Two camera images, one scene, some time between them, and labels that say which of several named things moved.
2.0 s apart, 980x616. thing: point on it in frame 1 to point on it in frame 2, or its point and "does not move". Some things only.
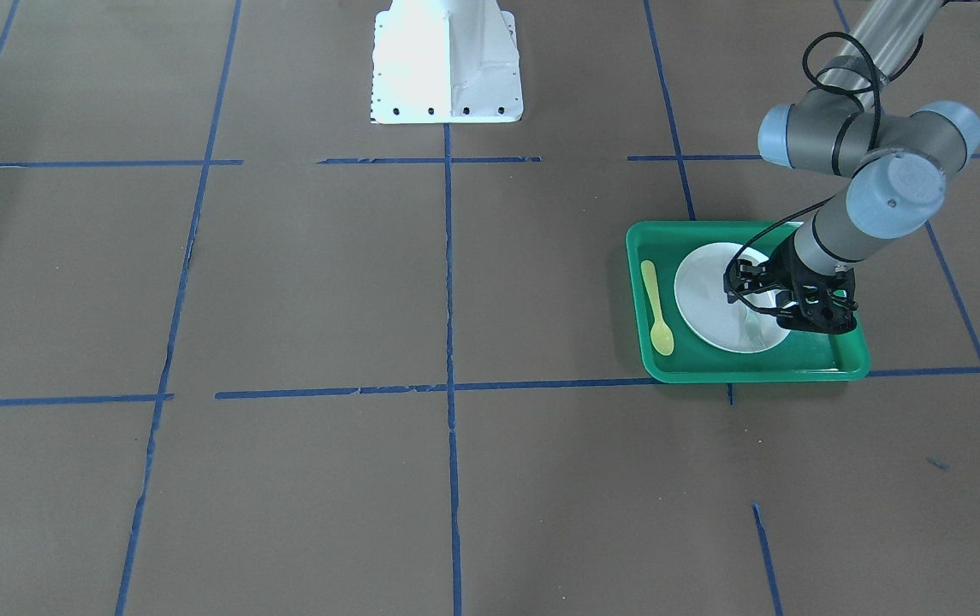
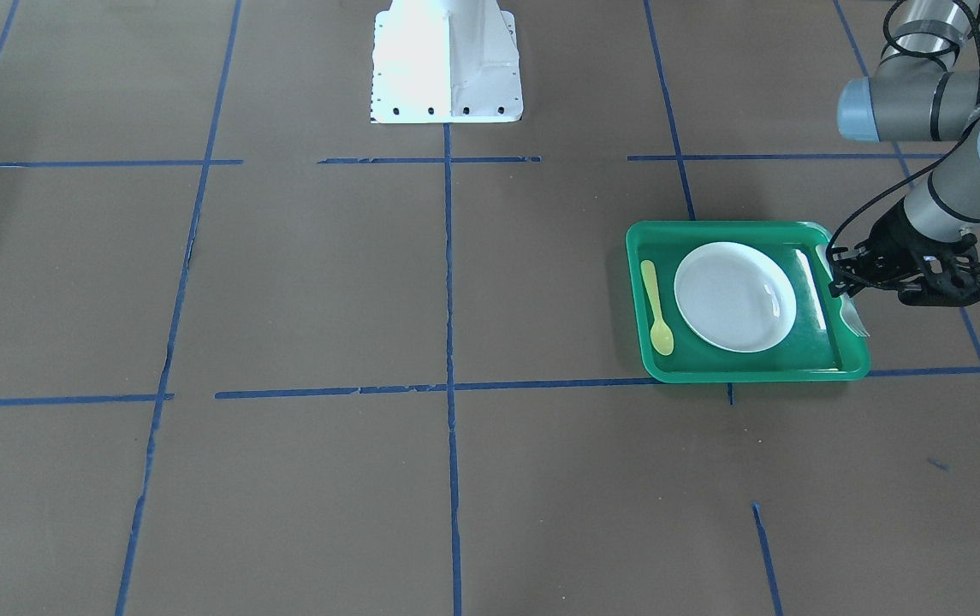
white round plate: x=702 y=304 does not move
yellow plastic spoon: x=661 y=336 does not move
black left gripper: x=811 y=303 to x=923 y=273
